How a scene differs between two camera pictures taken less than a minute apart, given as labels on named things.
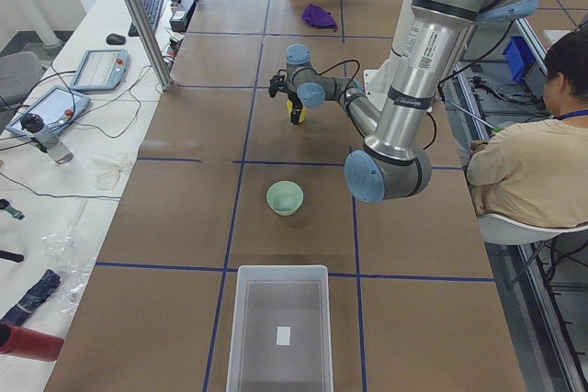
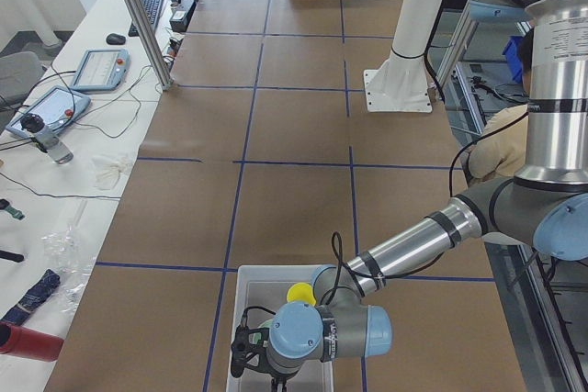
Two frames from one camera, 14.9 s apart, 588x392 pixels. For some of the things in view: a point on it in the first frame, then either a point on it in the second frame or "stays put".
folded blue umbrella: x=40 y=290 stays put
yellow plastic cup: x=302 y=112 -> x=301 y=291
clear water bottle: x=35 y=127 stays put
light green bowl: x=285 y=197 -> x=266 y=324
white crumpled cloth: x=106 y=171 stays put
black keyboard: x=152 y=3 stays put
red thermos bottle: x=25 y=342 stays put
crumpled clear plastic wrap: x=62 y=248 stays put
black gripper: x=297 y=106 -> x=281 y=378
